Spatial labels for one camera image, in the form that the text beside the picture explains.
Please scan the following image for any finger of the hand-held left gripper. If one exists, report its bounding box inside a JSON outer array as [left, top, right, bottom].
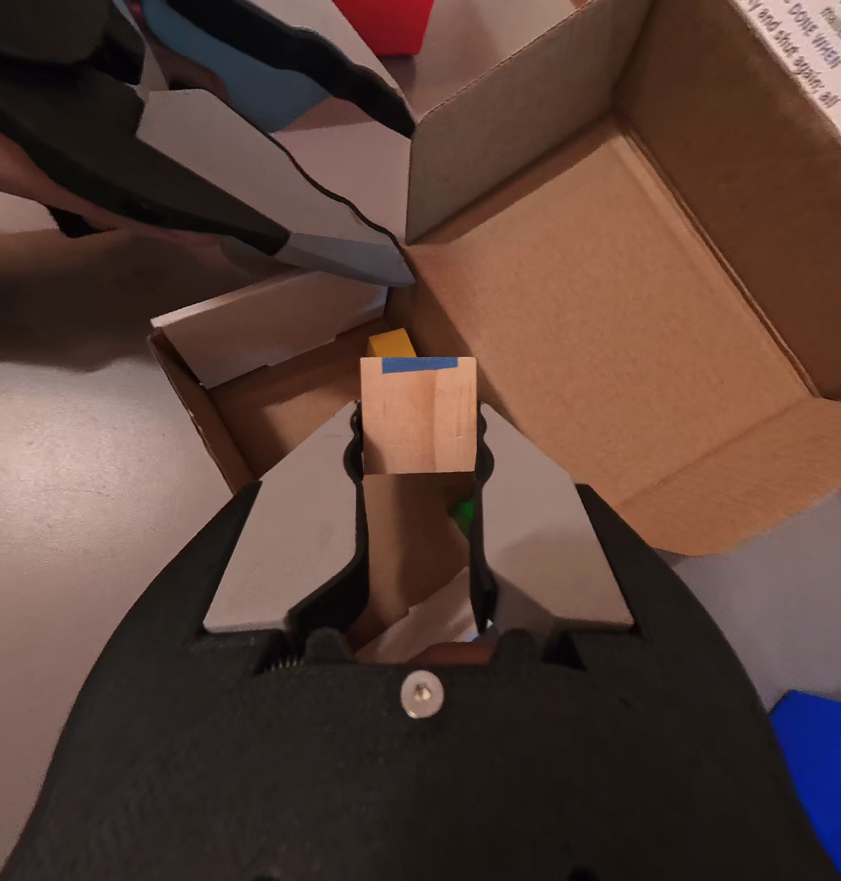
[[136, 88, 418, 289], [141, 0, 417, 140]]

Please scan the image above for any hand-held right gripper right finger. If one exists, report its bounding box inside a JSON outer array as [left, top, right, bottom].
[[465, 404, 635, 639]]

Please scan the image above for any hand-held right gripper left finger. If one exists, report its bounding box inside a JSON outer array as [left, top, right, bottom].
[[202, 402, 371, 637]]

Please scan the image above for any red plastic bin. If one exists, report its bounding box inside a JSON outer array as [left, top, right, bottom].
[[332, 0, 435, 56]]

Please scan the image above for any large wooden cube blue face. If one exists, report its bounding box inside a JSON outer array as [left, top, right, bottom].
[[360, 356, 478, 476]]

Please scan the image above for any yellow wooden cube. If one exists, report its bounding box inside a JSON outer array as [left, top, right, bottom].
[[366, 328, 418, 360]]

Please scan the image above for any white cardboard mailer box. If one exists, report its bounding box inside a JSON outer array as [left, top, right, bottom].
[[148, 0, 841, 665]]

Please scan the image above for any blue plastic bin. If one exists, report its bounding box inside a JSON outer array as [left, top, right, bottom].
[[769, 690, 841, 881]]

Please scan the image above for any person's left hand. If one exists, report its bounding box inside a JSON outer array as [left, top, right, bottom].
[[0, 127, 223, 252]]

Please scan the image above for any printed instruction sheet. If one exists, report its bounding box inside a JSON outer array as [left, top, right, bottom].
[[732, 0, 841, 157]]

